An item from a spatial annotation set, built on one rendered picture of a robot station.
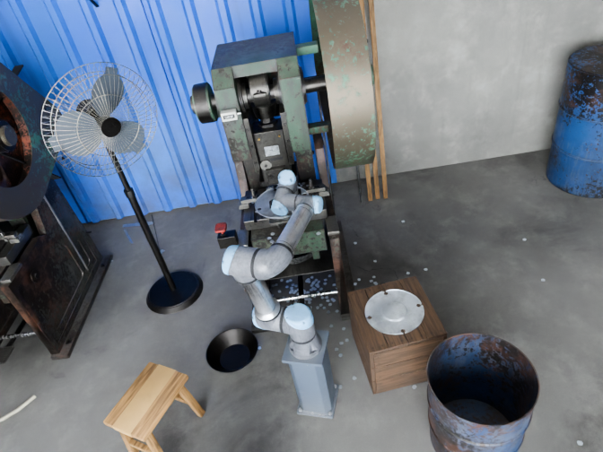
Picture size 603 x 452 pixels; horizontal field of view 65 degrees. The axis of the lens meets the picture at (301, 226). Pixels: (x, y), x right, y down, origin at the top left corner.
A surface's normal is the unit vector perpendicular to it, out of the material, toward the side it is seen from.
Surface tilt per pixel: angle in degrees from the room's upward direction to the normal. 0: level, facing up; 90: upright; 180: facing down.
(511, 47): 90
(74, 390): 0
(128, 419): 0
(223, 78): 45
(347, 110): 86
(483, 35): 90
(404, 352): 90
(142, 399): 0
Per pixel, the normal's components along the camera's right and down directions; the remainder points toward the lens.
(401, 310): -0.15, -0.77
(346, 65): -0.02, 0.17
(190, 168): 0.06, 0.61
